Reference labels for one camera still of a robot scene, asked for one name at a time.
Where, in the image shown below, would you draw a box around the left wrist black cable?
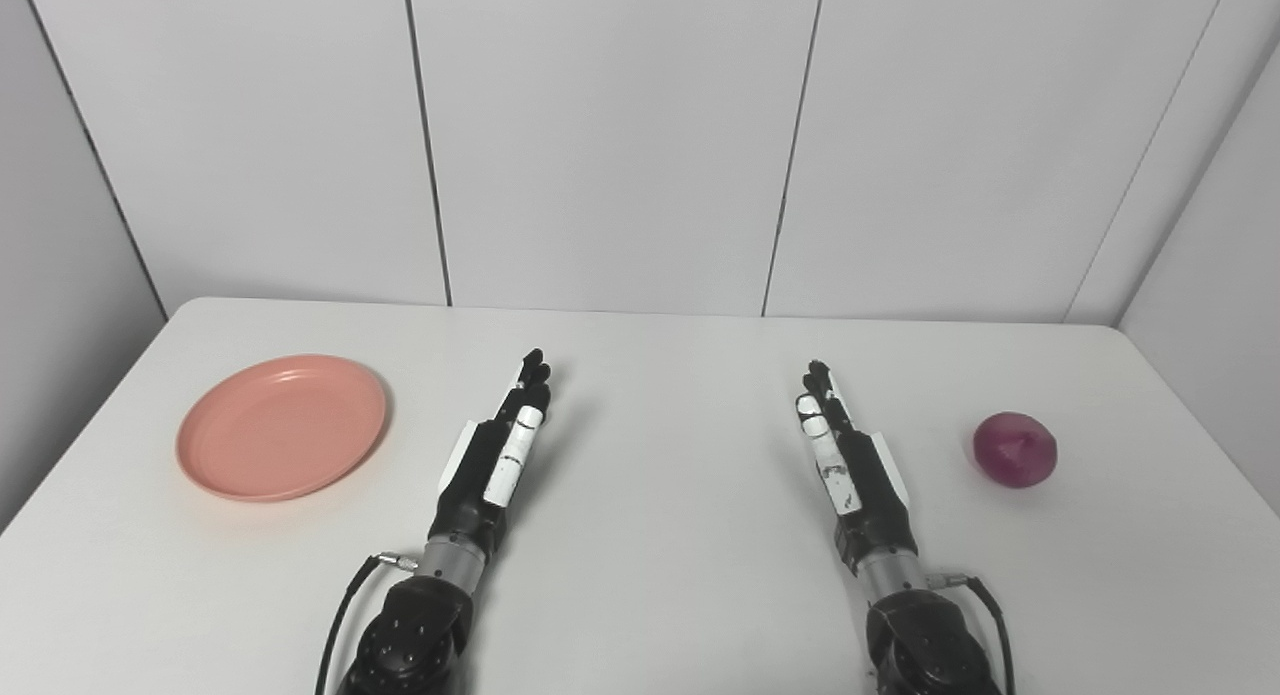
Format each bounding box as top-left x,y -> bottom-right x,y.
315,551 -> 420,695

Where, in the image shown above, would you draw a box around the purple red onion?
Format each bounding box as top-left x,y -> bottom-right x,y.
973,411 -> 1059,490

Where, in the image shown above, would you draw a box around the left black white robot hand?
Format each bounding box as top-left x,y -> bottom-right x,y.
432,349 -> 554,562

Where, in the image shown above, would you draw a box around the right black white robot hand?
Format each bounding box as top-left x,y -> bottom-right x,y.
796,360 -> 919,574

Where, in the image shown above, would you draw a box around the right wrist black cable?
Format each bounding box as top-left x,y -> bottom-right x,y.
925,571 -> 1017,695

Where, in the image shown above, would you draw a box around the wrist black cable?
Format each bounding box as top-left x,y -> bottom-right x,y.
925,571 -> 1017,695
315,551 -> 420,695

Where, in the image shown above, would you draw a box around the pink round plate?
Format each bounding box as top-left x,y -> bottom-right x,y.
176,354 -> 389,503

